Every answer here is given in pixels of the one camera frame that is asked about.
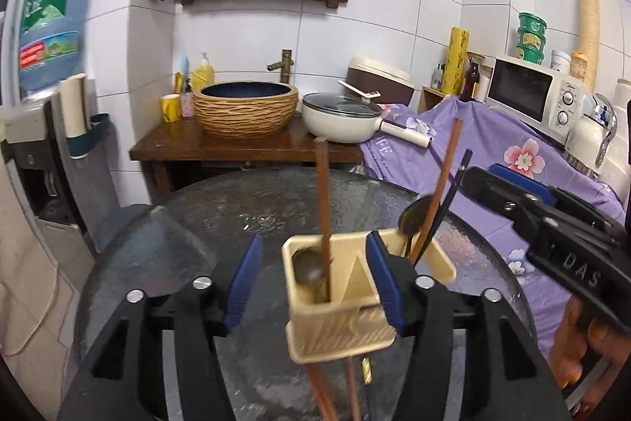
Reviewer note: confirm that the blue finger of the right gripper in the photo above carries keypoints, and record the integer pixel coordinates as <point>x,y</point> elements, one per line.
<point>501,197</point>
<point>524,182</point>

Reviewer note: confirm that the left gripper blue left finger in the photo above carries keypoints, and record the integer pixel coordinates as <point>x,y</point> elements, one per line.
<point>242,283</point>

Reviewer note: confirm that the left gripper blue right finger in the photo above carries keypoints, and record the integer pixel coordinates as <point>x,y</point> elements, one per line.
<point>385,281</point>

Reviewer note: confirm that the cream plastic utensil holder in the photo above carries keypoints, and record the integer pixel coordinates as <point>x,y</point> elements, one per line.
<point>353,322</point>

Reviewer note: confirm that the dark wooden-handled spoon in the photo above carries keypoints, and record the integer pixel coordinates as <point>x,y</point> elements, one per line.
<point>411,220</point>

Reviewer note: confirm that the silver metal spoon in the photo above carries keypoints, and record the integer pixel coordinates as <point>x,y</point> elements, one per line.
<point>309,272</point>

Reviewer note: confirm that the right hand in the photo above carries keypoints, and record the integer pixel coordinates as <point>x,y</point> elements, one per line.
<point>571,344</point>

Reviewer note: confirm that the purple floral cloth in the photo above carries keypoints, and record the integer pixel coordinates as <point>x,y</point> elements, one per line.
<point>495,138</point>

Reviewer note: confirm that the round glass table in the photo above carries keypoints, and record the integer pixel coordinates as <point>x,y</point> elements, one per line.
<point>169,245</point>

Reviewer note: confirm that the white microwave oven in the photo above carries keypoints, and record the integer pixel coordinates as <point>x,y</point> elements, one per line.
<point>544,99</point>

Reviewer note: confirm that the white thermos kettle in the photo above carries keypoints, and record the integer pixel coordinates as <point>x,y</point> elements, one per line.
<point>590,137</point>

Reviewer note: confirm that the dark glass bottle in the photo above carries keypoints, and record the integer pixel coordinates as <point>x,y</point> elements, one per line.
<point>471,78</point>

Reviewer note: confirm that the yellow roll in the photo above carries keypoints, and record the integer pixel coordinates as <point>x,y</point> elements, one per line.
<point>453,75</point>

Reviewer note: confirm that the green containers stack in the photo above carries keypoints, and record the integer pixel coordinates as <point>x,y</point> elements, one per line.
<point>531,38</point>

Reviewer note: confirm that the white pan with lid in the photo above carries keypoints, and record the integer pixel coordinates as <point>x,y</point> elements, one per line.
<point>347,120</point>

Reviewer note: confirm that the wooden counter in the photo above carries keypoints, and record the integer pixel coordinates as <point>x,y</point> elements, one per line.
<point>176,155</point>

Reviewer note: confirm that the brown white rice cooker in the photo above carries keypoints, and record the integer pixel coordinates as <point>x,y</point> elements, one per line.
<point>368,75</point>

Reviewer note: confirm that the woven basket sink basin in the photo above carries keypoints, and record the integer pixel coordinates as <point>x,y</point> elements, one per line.
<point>244,110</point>

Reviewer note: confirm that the water dispenser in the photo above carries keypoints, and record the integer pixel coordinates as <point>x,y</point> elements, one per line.
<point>75,194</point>

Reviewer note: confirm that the yellow mug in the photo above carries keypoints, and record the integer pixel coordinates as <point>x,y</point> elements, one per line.
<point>171,110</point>

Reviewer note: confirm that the beige curtain cloth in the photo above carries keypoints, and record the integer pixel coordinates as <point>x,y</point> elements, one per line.
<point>40,289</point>

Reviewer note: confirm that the yellow soap bottle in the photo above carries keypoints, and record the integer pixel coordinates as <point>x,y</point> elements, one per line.
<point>203,75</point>

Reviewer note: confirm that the paper cup tube holder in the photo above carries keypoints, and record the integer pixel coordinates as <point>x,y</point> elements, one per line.
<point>82,132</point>

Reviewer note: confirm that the brass faucet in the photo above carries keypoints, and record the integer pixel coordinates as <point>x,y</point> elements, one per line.
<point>283,66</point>

